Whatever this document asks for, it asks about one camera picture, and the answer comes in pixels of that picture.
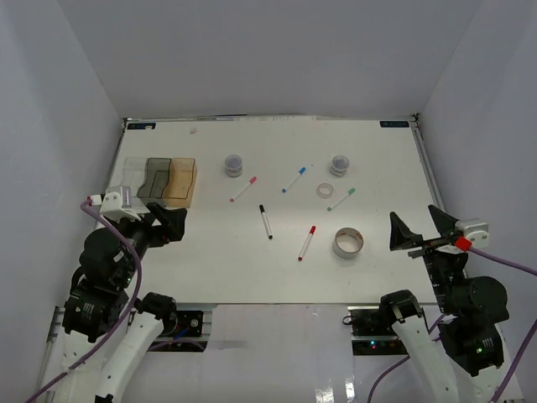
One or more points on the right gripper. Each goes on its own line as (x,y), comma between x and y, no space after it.
(401,236)

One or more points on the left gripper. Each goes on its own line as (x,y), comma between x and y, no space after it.
(172,225)

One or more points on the large white tape roll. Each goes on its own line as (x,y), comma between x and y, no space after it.
(347,243)

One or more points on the green marker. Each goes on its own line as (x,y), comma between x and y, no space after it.
(339,201)

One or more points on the pin jar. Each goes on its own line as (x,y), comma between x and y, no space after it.
(233,165)
(339,165)

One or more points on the pink marker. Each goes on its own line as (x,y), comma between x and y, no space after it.
(243,189)

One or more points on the black marker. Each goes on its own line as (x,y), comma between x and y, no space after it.
(266,224)

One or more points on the red marker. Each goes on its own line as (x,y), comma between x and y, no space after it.
(306,243)

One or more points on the blue marker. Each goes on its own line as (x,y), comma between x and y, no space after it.
(293,180)

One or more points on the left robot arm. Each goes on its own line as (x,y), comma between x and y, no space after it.
(108,328)

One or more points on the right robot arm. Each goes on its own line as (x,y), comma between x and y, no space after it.
(472,307)

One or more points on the left blue label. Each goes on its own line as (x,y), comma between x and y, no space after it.
(141,126)

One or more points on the blue label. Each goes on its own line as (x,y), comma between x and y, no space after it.
(141,126)
(393,124)

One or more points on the clear tape roll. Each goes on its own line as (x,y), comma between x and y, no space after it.
(324,190)

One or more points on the right blue label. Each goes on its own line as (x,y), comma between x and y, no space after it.
(393,124)

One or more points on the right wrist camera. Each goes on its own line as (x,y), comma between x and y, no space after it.
(474,234)

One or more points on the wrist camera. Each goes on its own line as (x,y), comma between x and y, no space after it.
(117,205)
(474,234)

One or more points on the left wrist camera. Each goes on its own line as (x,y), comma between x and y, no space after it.
(117,205)

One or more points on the right aluminium rail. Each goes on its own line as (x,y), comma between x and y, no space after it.
(425,161)

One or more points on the aluminium rail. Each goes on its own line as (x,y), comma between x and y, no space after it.
(55,325)
(425,161)

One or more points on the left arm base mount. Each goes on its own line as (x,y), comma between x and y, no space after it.
(186,336)

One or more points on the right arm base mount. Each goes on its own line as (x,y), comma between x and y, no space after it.
(370,336)

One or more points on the left aluminium rail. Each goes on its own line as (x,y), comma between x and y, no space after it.
(55,325)

